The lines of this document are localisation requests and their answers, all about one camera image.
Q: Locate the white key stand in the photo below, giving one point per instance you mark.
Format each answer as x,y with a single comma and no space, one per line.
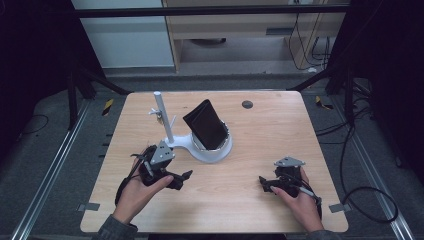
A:
163,113

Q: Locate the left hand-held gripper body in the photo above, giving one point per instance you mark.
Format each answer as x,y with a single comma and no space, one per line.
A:
161,155

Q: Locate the white bowl with silver rim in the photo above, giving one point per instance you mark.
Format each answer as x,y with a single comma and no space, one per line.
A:
226,141

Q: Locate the person's left hand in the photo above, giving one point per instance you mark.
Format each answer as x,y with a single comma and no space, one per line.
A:
136,196

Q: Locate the yellow black floor tape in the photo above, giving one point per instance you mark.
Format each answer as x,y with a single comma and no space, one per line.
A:
107,106
322,103

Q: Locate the wooden desk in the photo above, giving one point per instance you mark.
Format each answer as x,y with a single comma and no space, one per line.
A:
233,25

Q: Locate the metal floor rail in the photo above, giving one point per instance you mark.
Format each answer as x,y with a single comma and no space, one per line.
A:
50,173
376,176

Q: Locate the white cabinet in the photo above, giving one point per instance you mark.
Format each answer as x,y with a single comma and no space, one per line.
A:
126,40

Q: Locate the person's right hand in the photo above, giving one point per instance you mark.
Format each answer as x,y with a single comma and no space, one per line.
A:
300,206

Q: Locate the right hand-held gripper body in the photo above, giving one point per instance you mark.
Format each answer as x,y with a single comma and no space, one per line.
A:
288,171

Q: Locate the black metal stand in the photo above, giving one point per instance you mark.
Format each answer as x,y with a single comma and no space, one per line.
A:
348,96
71,96

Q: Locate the black horizontal bar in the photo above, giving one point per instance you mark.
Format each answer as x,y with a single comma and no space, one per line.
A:
200,11

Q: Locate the grey tape piece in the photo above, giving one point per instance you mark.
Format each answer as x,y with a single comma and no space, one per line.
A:
340,207
89,206

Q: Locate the black wallet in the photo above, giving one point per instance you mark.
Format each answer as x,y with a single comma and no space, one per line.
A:
206,125

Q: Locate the round table grommet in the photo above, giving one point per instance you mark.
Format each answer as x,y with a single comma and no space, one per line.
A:
247,104

